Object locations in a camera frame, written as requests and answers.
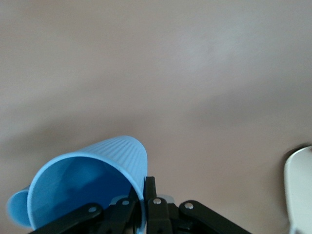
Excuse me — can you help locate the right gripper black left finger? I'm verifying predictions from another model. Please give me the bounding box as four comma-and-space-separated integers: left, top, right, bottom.
28, 194, 137, 234

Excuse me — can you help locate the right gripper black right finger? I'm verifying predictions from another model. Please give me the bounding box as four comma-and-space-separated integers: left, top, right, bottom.
145, 176, 252, 234

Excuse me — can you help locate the blue ribbed plastic cup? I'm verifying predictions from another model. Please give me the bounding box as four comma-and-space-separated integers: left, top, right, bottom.
6, 135, 149, 234

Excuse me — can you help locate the brown table mat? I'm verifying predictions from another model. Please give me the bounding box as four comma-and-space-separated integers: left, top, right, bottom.
0, 0, 312, 234

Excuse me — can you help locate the cream white toaster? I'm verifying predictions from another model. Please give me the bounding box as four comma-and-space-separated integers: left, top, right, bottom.
283, 145, 312, 234

